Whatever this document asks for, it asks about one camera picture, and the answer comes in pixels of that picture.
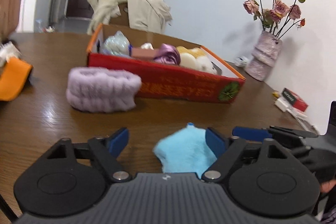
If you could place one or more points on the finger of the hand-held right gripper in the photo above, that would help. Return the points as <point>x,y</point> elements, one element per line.
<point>250,132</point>
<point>294,132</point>

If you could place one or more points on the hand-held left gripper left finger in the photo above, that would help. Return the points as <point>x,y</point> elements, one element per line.
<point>119,144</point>

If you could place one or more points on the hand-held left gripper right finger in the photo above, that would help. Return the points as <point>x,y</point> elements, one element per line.
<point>214,144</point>

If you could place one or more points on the blue fluffy cloth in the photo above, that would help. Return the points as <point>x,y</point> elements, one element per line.
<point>183,150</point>

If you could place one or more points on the lilac fluffy headband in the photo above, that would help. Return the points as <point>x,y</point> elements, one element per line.
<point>102,90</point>

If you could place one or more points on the red cardboard box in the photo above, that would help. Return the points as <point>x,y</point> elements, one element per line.
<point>170,83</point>

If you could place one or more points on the pink layered sponge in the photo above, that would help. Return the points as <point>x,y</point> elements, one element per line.
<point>144,53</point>

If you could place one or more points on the iridescent mesh bath pouf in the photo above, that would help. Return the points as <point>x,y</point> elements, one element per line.
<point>115,44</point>

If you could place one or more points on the purple satin cloth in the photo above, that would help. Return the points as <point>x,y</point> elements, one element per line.
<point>168,53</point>

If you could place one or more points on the person's right hand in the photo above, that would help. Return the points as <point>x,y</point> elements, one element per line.
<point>328,186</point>

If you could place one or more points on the white flat box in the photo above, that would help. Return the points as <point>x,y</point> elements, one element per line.
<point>299,115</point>

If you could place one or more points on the white charger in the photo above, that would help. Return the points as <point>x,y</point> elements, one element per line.
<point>282,104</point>

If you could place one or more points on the red small box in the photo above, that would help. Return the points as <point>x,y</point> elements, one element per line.
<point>295,100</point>

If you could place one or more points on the pink textured vase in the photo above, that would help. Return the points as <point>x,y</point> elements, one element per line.
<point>263,56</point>

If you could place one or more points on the orange cloth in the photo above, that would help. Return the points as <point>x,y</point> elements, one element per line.
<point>14,77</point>

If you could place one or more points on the dried pink roses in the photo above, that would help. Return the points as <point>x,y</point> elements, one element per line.
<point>278,7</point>

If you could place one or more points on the brown cardboard box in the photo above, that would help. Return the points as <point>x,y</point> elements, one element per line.
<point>120,16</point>

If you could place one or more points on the beige clothes pile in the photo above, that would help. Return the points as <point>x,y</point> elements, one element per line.
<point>147,11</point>

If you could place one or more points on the pink suitcase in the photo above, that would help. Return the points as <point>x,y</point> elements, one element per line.
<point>10,1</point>

